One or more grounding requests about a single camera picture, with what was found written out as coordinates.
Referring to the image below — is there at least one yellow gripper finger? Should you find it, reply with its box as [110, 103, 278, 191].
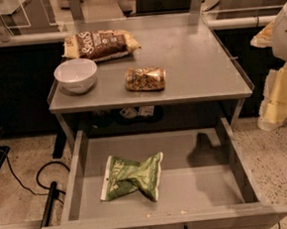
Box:
[257, 61, 287, 131]
[250, 22, 274, 49]

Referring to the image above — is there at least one green jalapeno chip bag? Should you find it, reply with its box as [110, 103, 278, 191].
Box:
[100, 152, 163, 202]

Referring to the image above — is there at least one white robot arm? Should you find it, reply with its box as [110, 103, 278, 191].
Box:
[251, 2, 287, 131]

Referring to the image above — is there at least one grey metal counter table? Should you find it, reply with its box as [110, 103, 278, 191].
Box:
[41, 8, 259, 155]

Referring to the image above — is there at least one open grey drawer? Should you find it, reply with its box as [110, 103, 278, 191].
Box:
[45, 119, 287, 229]

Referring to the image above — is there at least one brown Sensible chip bag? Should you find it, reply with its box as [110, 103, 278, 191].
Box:
[63, 30, 141, 62]

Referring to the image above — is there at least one gold snack packet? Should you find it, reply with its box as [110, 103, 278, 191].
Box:
[125, 66, 166, 92]

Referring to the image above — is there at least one white bowl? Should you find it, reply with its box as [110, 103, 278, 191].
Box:
[53, 58, 97, 94]

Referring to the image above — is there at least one black floor bar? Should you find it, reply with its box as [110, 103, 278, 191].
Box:
[40, 181, 57, 228]

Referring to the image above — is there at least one black floor cable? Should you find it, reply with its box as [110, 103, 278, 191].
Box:
[0, 142, 74, 209]

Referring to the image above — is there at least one white horizontal rail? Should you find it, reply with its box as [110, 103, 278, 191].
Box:
[0, 31, 72, 48]

